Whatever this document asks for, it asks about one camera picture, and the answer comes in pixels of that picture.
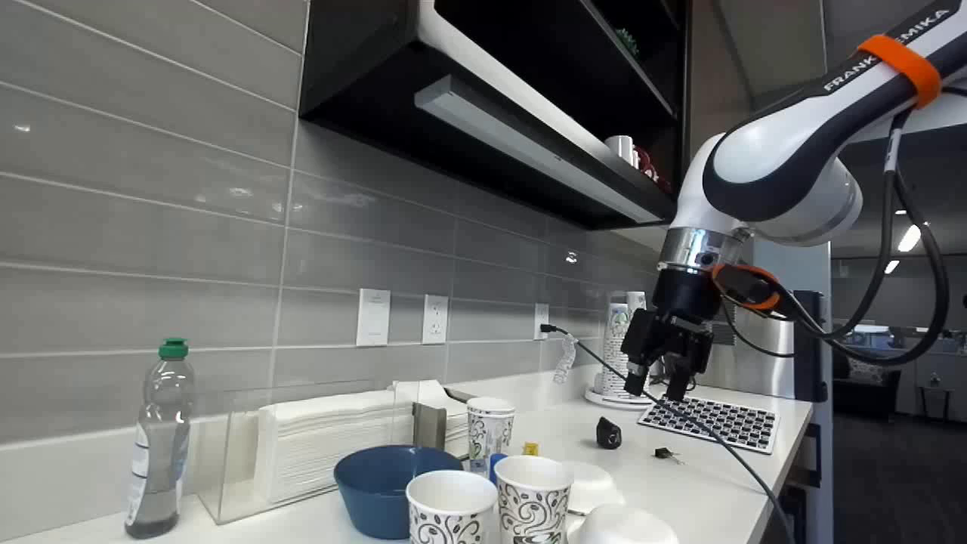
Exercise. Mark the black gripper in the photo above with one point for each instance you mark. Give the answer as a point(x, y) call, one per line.
point(671, 329)

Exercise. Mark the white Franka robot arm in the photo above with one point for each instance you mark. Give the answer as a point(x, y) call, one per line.
point(774, 161)

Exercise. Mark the patterned paper cup stack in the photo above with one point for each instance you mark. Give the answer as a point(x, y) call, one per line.
point(614, 336)

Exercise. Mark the white paper cup stack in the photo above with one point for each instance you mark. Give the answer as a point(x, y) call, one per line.
point(640, 303)

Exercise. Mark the white napkin stack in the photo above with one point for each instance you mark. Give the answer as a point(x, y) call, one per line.
point(333, 443)

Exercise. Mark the black rounded small object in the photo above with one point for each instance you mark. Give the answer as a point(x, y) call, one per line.
point(610, 433)

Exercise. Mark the tiny black clip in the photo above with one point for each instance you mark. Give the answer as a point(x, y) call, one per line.
point(663, 454)

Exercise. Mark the checkerboard calibration board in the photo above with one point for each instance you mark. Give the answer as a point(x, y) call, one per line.
point(730, 424)

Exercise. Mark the small translucent white object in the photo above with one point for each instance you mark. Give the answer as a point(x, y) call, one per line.
point(566, 361)

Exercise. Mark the small yellow object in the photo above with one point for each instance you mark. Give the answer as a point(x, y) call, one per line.
point(529, 448)

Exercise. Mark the small blue object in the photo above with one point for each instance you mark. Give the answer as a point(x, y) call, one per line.
point(498, 468)

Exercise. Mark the red item on shelf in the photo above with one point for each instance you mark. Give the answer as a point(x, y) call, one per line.
point(653, 170)

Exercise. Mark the white mug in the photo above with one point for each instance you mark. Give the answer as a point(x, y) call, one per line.
point(624, 150)

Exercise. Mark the metal napkin holder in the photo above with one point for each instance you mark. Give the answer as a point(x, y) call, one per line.
point(427, 424)

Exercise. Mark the ceiling light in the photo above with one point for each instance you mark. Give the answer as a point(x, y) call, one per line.
point(912, 236)

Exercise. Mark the blue bowl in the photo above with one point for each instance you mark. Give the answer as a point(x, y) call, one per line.
point(380, 495)

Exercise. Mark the green item on shelf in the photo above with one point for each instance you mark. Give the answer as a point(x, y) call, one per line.
point(627, 40)

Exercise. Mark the black upper cabinet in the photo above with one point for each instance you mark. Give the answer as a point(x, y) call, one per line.
point(374, 62)

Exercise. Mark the clear acrylic box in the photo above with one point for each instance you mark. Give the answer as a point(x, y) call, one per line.
point(237, 464)

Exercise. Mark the clear bottle with green cap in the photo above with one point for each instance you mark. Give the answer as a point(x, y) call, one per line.
point(158, 443)

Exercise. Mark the white wall outlet with plug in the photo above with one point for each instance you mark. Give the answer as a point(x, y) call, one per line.
point(542, 316)

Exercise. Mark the wooden wall cabinet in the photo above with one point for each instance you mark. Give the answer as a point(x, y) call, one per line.
point(725, 70)

